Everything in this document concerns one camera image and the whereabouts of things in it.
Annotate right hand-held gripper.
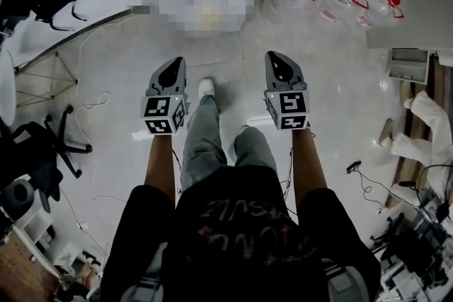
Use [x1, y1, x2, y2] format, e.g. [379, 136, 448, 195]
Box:
[263, 50, 312, 132]

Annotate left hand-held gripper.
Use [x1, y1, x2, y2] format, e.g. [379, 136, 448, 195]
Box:
[140, 56, 189, 136]

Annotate person's right forearm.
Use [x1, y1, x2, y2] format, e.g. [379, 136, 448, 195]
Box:
[289, 124, 328, 196]

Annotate person's left forearm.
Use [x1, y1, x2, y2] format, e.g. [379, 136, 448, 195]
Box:
[144, 132, 177, 206]

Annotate person's white left shoe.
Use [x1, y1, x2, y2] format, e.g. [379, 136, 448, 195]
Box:
[197, 77, 216, 99]

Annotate person's left jeans leg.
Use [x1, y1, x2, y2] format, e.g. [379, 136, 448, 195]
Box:
[180, 94, 227, 191]

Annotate person's jeans leg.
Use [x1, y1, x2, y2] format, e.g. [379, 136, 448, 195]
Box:
[231, 126, 279, 174]
[180, 94, 227, 191]

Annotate person's right jeans leg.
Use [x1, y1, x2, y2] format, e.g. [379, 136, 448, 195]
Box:
[231, 126, 279, 174]

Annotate beige slipper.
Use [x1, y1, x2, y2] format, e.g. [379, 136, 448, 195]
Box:
[377, 117, 394, 148]

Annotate white metal box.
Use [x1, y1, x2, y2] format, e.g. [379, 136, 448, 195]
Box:
[384, 47, 431, 85]

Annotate black office chair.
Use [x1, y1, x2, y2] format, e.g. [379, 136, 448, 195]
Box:
[0, 104, 93, 214]

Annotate white foam packing pieces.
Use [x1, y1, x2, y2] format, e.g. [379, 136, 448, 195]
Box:
[390, 91, 453, 195]

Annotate person's black printed t-shirt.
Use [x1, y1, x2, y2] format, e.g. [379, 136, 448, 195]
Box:
[100, 164, 382, 302]

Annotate black round speaker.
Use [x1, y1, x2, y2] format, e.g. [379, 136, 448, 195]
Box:
[0, 179, 35, 214]

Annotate black swivel chair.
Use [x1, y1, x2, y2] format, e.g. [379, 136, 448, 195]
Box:
[369, 212, 449, 286]

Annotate brown pegboard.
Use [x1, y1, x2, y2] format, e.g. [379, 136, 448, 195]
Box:
[0, 238, 59, 302]

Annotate white floor cable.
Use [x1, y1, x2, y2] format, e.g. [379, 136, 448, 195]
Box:
[74, 18, 132, 153]

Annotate small black device with cable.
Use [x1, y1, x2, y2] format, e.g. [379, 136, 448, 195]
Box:
[345, 160, 389, 213]

